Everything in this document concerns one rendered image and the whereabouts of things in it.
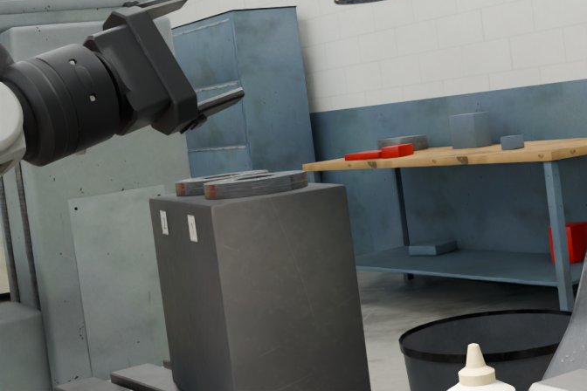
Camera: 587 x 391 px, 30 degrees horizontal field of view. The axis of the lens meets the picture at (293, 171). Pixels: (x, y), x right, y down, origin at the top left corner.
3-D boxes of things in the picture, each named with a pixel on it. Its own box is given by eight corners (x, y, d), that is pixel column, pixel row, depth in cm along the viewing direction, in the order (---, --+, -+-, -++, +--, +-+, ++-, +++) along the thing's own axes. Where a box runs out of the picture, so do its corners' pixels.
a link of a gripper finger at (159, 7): (191, -5, 102) (139, 12, 99) (178, 11, 105) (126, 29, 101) (183, -19, 103) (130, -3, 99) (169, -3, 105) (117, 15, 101)
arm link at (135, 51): (216, 103, 95) (104, 149, 88) (171, 147, 103) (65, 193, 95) (144, -18, 97) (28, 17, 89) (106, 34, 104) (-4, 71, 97)
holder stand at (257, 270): (238, 435, 88) (206, 188, 87) (171, 383, 109) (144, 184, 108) (375, 403, 92) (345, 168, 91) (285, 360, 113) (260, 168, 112)
